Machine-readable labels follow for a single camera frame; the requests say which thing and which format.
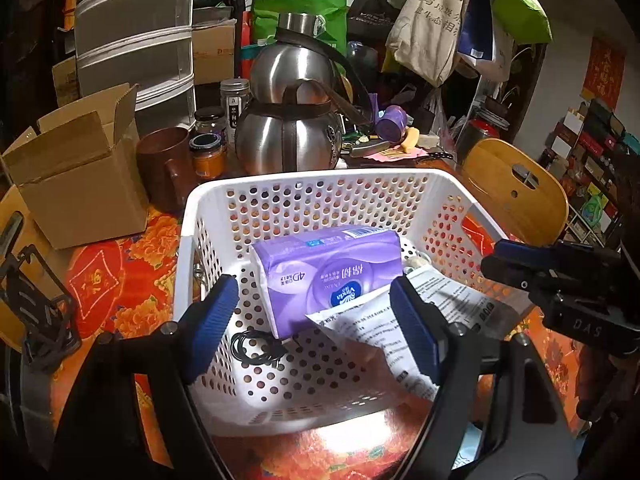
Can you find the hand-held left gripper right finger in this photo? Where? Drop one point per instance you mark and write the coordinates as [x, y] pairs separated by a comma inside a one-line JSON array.
[[415, 330]]

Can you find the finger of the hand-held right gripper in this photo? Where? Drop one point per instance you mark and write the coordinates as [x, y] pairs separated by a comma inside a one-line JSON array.
[[507, 272], [515, 250]]

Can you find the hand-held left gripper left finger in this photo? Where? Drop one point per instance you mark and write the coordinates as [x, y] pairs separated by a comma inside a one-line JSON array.
[[210, 325]]

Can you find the white printed paper sheet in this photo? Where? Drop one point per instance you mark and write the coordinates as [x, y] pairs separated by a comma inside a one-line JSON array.
[[360, 330]]

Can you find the purple tissue pack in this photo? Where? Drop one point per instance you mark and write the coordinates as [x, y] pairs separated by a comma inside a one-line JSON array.
[[320, 270]]

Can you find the white perforated plastic basket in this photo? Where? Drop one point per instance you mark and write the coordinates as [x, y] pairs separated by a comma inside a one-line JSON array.
[[320, 195]]

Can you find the wooden chair back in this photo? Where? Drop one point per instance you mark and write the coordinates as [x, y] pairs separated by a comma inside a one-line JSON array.
[[520, 190]]

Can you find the wooden chair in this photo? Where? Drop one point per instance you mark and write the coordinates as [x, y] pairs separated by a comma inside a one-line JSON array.
[[45, 260], [520, 190]]

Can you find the shelf with boxes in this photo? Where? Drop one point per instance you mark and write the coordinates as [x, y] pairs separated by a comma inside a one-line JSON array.
[[595, 160]]

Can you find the red round tin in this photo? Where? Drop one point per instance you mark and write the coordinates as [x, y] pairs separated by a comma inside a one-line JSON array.
[[480, 132]]

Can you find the yellow small object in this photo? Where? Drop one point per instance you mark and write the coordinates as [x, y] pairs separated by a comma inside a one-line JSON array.
[[410, 140]]

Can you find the clear plastic bag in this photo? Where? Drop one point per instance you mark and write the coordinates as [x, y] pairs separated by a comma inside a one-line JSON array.
[[437, 115]]

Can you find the glass jar with orange contents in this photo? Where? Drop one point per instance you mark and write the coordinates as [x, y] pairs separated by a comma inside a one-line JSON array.
[[207, 160]]

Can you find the brown mug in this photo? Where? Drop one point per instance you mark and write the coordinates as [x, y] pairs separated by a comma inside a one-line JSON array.
[[160, 160]]

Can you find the purple cup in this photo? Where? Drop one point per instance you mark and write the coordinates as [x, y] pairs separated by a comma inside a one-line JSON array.
[[392, 122]]

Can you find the open cardboard box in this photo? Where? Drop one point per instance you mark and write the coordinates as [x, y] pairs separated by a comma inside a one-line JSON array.
[[75, 175]]

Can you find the dark glass jar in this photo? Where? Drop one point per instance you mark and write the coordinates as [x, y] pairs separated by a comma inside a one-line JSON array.
[[209, 120]]

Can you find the white and blue hanging bag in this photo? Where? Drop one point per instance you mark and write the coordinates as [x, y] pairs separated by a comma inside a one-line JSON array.
[[482, 35]]

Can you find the tall clear jar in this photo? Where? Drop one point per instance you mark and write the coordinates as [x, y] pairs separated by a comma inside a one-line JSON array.
[[235, 105]]

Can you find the beige canvas tote bag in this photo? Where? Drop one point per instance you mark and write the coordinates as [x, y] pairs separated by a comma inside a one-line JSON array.
[[430, 25]]

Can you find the bright green hanging bag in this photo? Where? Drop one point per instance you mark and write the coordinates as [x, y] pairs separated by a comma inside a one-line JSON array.
[[515, 0]]

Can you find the closed cardboard box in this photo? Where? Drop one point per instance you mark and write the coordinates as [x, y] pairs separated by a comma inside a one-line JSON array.
[[215, 52]]

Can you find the rear steel kettle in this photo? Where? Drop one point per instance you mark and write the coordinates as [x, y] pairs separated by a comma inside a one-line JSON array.
[[295, 65]]

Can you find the black tote bag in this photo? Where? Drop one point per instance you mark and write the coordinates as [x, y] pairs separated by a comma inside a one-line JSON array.
[[370, 15]]

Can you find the small cardboard box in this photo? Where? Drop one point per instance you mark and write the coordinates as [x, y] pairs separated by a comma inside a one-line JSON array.
[[65, 80]]

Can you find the stacked grey storage containers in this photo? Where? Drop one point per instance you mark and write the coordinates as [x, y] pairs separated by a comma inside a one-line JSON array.
[[135, 50]]

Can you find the green shopping bag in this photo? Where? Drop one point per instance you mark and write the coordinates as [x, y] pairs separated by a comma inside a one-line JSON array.
[[300, 15]]

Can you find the red rectangular wall poster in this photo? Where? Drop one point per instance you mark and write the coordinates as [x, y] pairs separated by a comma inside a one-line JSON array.
[[606, 72]]

